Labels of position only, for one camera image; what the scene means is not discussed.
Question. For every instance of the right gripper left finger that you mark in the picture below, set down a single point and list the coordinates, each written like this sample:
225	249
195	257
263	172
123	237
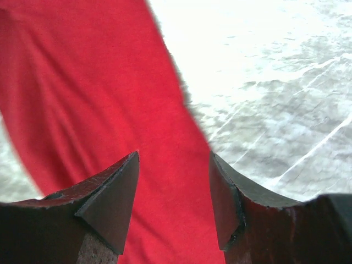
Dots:
85	223

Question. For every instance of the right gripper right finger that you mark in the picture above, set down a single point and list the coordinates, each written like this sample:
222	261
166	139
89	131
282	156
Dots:
256	225

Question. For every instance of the red t shirt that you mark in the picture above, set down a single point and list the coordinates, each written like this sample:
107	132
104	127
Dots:
84	83

